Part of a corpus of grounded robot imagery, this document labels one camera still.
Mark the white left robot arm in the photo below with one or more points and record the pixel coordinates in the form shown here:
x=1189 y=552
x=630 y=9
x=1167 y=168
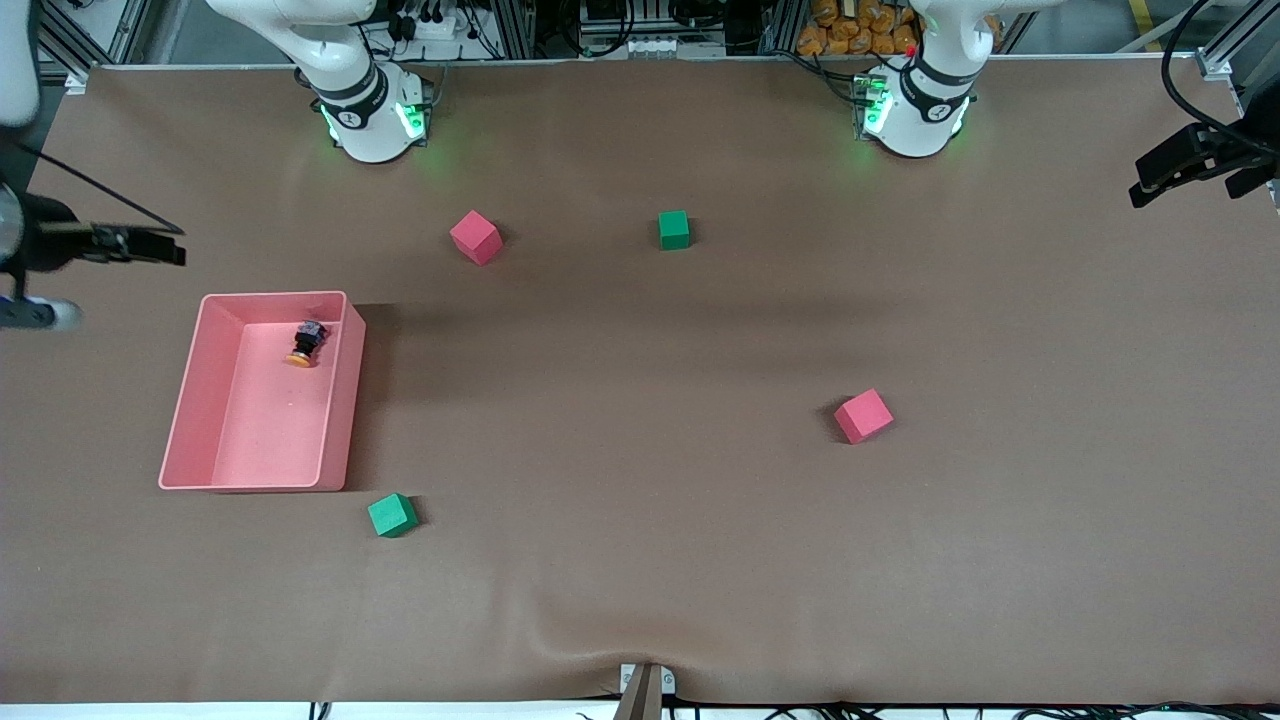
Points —
x=915 y=120

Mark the metal table edge bracket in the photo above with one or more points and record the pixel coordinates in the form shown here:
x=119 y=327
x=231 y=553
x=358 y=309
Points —
x=645 y=700

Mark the aluminium frame profile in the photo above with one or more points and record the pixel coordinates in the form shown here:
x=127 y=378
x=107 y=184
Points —
x=128 y=25
x=1215 y=65

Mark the pink foam cube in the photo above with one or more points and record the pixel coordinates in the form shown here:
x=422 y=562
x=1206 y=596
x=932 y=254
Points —
x=476 y=238
x=864 y=416

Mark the white power strip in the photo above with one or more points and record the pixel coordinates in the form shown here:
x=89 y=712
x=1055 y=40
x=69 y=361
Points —
x=430 y=25

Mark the brown table cloth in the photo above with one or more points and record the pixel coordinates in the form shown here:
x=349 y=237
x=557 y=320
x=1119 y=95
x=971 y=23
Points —
x=640 y=560

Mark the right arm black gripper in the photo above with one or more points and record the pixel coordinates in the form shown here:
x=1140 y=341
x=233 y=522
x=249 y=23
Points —
x=47 y=243

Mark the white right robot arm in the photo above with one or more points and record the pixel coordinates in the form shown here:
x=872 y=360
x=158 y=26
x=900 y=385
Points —
x=370 y=120

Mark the orange packaged goods pile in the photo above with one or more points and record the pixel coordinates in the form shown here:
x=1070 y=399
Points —
x=860 y=30

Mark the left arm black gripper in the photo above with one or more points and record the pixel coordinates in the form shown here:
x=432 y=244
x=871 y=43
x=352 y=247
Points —
x=1236 y=150

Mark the green foam cube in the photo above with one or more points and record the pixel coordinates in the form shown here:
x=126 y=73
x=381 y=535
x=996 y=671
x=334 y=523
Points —
x=392 y=516
x=674 y=231

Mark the orange push button black base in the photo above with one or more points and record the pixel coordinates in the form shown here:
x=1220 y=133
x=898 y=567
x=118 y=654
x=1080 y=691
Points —
x=305 y=345

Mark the white terminal strip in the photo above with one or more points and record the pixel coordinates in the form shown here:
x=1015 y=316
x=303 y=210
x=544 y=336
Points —
x=675 y=47

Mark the pink plastic tray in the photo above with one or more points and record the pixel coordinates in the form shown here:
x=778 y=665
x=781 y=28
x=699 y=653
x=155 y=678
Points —
x=270 y=420

